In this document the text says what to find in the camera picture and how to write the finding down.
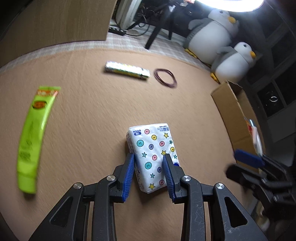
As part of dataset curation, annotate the black tripod stand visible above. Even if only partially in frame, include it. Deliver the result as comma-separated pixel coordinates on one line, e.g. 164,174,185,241
126,1,179,50

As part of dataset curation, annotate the maroon hair tie loop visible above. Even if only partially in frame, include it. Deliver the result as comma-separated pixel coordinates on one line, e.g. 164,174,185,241
153,68,178,89

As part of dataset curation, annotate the green tube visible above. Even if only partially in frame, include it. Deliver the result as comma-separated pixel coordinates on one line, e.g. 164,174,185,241
16,86,61,194

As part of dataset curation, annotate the cardboard box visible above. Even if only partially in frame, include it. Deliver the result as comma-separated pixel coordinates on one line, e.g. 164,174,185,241
211,81,265,155

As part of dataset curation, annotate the black power strip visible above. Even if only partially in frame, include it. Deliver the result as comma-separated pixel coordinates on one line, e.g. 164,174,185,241
108,27,126,36

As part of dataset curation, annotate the penguin plush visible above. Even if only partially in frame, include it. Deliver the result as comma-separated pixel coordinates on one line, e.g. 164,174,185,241
183,9,239,65
210,42,257,83

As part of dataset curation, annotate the patterned white lighter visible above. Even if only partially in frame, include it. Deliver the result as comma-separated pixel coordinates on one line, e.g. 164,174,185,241
105,61,150,80

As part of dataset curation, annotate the wooden cabinet panel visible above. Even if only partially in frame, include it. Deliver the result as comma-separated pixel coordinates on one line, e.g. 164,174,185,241
1,1,116,66

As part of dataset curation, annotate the front penguin plush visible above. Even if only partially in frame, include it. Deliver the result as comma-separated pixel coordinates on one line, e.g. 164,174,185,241
210,42,257,83

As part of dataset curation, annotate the pink white tube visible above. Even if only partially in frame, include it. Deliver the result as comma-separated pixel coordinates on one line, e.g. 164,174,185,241
248,119,263,156

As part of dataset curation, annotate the rear penguin plush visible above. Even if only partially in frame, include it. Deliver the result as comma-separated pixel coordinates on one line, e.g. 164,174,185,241
183,9,239,65

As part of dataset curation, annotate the plaid bed sheet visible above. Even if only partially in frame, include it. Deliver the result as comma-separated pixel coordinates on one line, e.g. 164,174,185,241
1,33,210,73

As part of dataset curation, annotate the white tissue pack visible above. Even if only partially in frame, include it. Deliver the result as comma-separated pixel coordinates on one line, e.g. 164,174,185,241
126,123,180,194

